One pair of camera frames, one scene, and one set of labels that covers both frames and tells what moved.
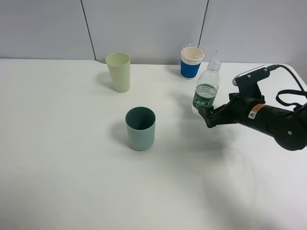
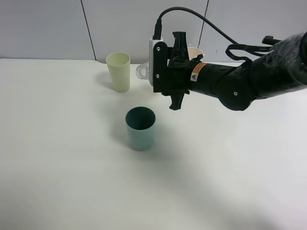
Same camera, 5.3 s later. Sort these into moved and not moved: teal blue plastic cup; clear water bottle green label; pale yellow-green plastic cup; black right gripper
Moved: clear water bottle green label; black right gripper
Not moved: teal blue plastic cup; pale yellow-green plastic cup
